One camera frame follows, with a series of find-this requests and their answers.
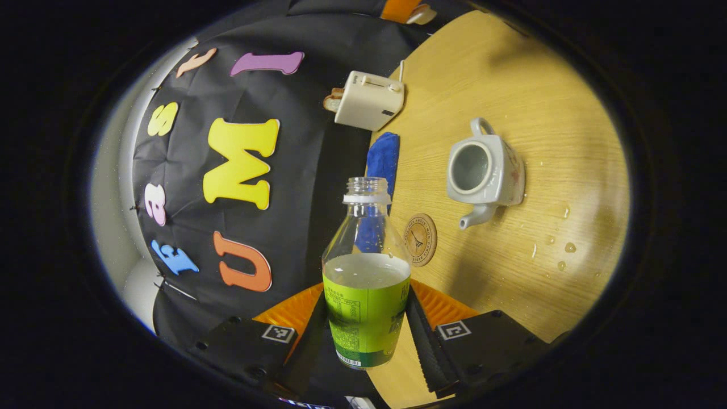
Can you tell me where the white ceramic teacup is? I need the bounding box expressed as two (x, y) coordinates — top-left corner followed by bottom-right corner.
(446, 118), (526, 231)

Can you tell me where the black backdrop cloth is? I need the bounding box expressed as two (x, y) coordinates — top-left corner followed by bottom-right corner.
(132, 0), (472, 353)

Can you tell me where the blue towel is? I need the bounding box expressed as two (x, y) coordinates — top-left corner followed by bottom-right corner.
(354, 132), (400, 253)

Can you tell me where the round wooden coaster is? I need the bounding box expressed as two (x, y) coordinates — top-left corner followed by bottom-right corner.
(404, 213), (438, 267)

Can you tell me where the white toaster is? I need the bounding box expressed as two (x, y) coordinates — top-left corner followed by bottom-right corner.
(334, 70), (406, 132)

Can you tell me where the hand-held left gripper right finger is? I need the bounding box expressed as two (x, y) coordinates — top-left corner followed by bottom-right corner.
(404, 278), (554, 398)

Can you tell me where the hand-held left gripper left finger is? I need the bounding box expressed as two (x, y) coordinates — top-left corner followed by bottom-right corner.
(187, 282), (336, 398)

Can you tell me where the clear water bottle green label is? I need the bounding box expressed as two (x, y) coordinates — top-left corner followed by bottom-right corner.
(321, 177), (412, 371)

